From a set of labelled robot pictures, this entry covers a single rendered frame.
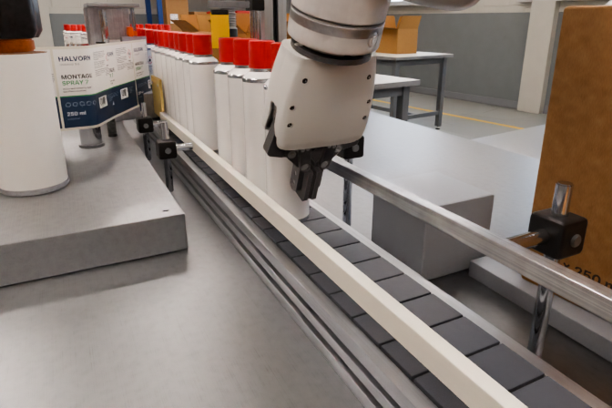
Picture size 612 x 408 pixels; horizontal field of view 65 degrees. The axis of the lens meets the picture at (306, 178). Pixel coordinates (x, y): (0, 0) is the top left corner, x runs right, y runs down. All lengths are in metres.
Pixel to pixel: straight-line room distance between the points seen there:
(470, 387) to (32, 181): 0.61
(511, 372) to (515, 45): 6.62
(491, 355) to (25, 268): 0.48
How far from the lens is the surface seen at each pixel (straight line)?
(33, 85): 0.73
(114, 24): 1.25
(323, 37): 0.41
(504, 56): 7.00
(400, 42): 5.10
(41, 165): 0.75
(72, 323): 0.53
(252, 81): 0.60
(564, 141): 0.50
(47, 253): 0.62
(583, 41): 0.49
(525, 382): 0.38
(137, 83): 1.18
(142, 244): 0.62
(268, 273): 0.54
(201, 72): 0.86
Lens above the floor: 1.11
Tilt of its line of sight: 18 degrees down
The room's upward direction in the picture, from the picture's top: straight up
